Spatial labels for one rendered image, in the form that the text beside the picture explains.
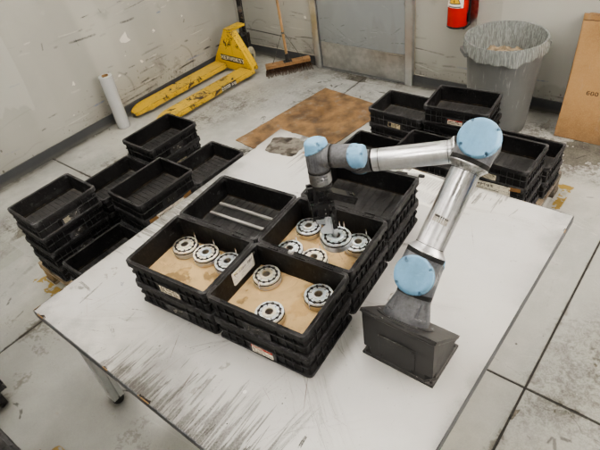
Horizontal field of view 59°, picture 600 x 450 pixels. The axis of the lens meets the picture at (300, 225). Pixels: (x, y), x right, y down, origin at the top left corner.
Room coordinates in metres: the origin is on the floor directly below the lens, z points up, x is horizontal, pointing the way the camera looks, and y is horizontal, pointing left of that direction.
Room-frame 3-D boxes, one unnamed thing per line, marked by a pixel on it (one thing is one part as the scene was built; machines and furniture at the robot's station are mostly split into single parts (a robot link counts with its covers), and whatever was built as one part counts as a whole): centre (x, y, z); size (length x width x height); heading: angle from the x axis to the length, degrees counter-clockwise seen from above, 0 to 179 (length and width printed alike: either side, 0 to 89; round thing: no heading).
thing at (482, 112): (2.86, -1.11, 0.37); 0.42 x 0.34 x 0.46; 46
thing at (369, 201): (1.71, -0.26, 0.87); 0.40 x 0.30 x 0.11; 52
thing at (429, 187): (1.92, -0.60, 0.70); 0.33 x 0.23 x 0.01; 46
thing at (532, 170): (2.29, -1.12, 0.37); 0.40 x 0.30 x 0.45; 46
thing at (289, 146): (2.50, 0.01, 0.71); 0.22 x 0.19 x 0.01; 46
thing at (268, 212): (1.72, 0.24, 0.87); 0.40 x 0.30 x 0.11; 52
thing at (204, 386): (1.56, 0.01, 0.35); 1.60 x 1.60 x 0.70; 46
